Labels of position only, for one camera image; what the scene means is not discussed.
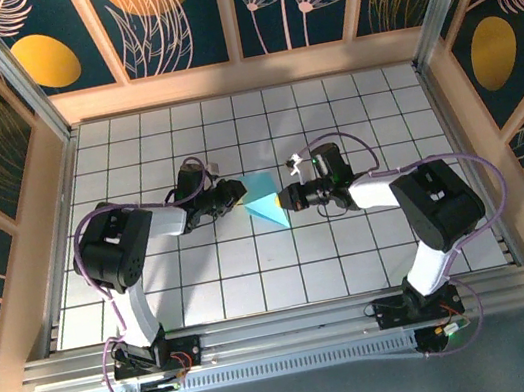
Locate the round black connector module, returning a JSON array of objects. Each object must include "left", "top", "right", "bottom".
[{"left": 412, "top": 319, "right": 477, "bottom": 361}]

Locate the white slotted cable duct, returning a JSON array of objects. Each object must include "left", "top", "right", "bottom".
[{"left": 86, "top": 333, "right": 423, "bottom": 392}]

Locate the aluminium side rail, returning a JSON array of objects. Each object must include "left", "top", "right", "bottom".
[
  {"left": 416, "top": 53, "right": 524, "bottom": 280},
  {"left": 3, "top": 129, "right": 116, "bottom": 358}
]

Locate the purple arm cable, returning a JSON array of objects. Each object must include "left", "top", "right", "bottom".
[
  {"left": 292, "top": 104, "right": 524, "bottom": 377},
  {"left": 58, "top": 152, "right": 257, "bottom": 392}
]

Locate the aluminium mounting rail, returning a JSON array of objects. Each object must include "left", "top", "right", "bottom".
[{"left": 13, "top": 265, "right": 524, "bottom": 392}]

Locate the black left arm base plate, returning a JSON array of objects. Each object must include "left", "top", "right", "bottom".
[{"left": 109, "top": 333, "right": 206, "bottom": 383}]

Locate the light blue paper sheet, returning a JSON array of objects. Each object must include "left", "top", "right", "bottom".
[{"left": 236, "top": 167, "right": 294, "bottom": 237}]

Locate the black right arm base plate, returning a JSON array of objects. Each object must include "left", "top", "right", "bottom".
[{"left": 371, "top": 283, "right": 466, "bottom": 332}]

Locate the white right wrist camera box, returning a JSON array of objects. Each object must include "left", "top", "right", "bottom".
[{"left": 283, "top": 150, "right": 310, "bottom": 186}]

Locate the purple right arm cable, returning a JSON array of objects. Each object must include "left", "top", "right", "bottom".
[{"left": 292, "top": 104, "right": 524, "bottom": 377}]

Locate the thin red wire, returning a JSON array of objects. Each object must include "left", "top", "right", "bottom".
[
  {"left": 170, "top": 349, "right": 196, "bottom": 378},
  {"left": 438, "top": 300, "right": 468, "bottom": 328}
]

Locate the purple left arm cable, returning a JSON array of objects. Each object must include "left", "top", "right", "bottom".
[{"left": 58, "top": 152, "right": 257, "bottom": 392}]

